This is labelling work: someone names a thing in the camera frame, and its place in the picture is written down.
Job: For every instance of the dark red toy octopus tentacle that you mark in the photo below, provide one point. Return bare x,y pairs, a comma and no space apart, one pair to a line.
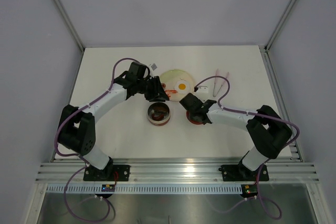
157,117

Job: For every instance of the aluminium frame post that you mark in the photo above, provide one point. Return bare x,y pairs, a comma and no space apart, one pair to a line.
68,23
280,24

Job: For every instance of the aluminium rail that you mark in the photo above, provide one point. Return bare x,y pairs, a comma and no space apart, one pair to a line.
294,147
182,170

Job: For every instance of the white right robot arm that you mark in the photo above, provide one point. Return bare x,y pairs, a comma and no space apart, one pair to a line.
268,132

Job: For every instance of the right aluminium frame post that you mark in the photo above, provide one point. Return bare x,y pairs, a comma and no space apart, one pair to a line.
280,24

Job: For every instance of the toy fried egg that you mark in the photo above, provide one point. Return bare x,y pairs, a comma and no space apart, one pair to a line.
182,87

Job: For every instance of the orange toy shrimp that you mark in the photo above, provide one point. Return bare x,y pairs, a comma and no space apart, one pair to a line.
170,92

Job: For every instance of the left aluminium frame post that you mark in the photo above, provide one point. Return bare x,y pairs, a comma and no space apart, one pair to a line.
68,23

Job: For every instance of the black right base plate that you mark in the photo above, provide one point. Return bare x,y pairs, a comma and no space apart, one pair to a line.
239,173

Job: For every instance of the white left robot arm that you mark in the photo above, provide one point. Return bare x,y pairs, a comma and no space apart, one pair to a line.
77,125

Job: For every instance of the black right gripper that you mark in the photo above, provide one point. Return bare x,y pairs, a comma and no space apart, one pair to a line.
205,102

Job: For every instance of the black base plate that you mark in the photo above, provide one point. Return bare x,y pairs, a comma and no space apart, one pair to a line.
239,173
110,174

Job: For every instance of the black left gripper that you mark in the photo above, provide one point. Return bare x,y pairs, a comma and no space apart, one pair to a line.
158,94

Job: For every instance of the brown toy sea cucumber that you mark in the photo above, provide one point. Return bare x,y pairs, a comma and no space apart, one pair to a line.
159,108

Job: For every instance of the white slotted cable duct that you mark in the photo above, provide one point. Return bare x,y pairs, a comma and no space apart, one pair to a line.
146,189

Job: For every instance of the red lunch box lid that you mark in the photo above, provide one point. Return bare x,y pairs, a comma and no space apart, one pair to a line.
194,118

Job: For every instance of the pink cat paw tongs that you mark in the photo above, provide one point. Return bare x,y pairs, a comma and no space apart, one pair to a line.
218,82

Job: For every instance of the cream green round plate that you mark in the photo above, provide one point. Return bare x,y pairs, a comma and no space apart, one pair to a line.
171,77

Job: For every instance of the right side aluminium rail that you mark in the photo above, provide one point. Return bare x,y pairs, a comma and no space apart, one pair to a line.
294,147

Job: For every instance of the aluminium front rail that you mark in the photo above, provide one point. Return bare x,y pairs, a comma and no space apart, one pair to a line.
182,170

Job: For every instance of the red steel lunch box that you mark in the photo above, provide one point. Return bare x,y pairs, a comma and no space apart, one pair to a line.
158,113

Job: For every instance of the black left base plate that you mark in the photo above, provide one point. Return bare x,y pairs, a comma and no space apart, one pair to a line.
110,174

